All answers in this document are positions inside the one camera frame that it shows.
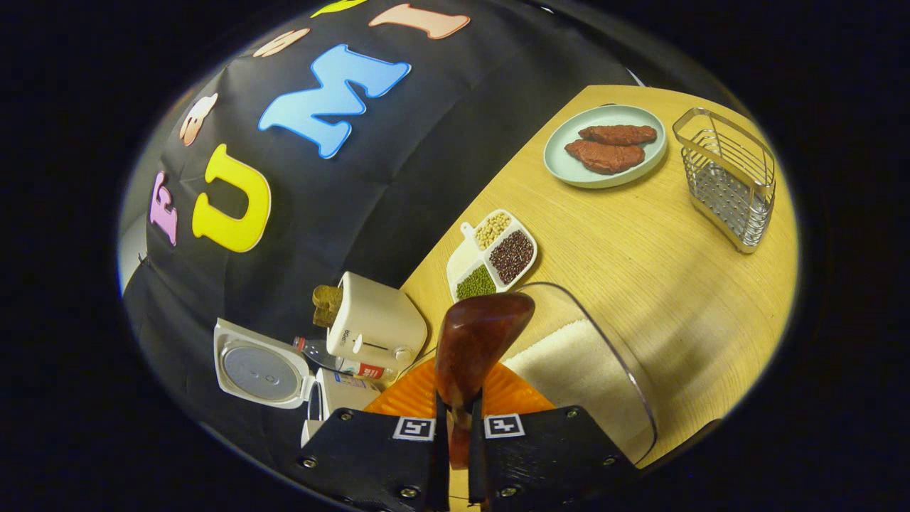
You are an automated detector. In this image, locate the white toaster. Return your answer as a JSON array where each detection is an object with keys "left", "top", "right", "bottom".
[{"left": 336, "top": 271, "right": 429, "bottom": 370}]

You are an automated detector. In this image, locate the brown wooden spoon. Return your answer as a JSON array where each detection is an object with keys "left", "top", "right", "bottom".
[{"left": 434, "top": 292, "right": 535, "bottom": 470}]

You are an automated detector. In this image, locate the metal wire chopstick holder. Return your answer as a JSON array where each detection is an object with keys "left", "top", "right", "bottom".
[{"left": 672, "top": 107, "right": 777, "bottom": 255}]

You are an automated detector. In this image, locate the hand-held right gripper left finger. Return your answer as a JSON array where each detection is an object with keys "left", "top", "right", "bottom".
[{"left": 295, "top": 356, "right": 450, "bottom": 512}]

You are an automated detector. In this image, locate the brown meat piece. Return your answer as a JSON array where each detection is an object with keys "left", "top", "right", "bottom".
[
  {"left": 565, "top": 139, "right": 646, "bottom": 175},
  {"left": 578, "top": 124, "right": 658, "bottom": 146}
]

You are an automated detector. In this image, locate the black backdrop cloth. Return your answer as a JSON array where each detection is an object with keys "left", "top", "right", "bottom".
[{"left": 121, "top": 0, "right": 641, "bottom": 470}]

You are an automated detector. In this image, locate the pale green plate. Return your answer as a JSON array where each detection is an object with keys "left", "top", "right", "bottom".
[{"left": 544, "top": 105, "right": 669, "bottom": 189}]

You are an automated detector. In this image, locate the white divided bean dish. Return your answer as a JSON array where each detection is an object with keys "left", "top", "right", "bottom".
[{"left": 446, "top": 208, "right": 539, "bottom": 303}]

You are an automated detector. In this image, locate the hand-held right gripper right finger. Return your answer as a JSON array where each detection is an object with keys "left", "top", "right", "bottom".
[{"left": 468, "top": 363, "right": 641, "bottom": 512}]

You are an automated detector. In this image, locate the white rice cooker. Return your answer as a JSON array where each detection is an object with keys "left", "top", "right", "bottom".
[{"left": 213, "top": 318, "right": 381, "bottom": 449}]

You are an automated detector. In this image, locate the clear plastic water bottle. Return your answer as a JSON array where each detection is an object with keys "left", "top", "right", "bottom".
[{"left": 293, "top": 336, "right": 395, "bottom": 385}]

